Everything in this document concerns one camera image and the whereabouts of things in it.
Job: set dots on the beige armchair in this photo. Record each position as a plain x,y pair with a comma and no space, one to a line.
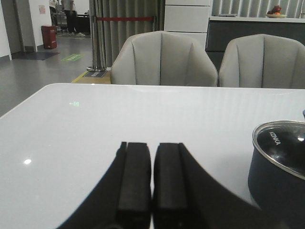
163,58
263,61

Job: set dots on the red barrier belt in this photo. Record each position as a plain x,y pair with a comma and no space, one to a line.
125,18

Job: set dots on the white drawer cabinet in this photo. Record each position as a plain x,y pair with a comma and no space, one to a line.
188,17

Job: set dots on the fruit plate on counter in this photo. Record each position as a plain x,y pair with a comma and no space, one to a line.
275,13

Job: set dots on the dark blue saucepan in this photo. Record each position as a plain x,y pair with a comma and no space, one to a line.
277,192

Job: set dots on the dark grey counter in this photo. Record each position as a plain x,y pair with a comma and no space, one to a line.
221,30

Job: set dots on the chrome stanchion post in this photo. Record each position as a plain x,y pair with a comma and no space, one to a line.
97,63

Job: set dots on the red trash bin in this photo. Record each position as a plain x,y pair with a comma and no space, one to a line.
49,36

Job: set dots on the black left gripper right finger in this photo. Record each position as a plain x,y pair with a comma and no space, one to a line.
187,197

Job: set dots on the person in black trousers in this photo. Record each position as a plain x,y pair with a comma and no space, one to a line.
71,16

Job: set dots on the left beige armchair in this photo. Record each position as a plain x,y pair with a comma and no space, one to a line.
163,58

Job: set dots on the glass lid blue knob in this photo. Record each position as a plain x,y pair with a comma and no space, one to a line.
282,143

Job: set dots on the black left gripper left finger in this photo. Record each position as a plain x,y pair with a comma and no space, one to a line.
122,197

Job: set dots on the right beige armchair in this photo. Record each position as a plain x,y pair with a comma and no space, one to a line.
263,61

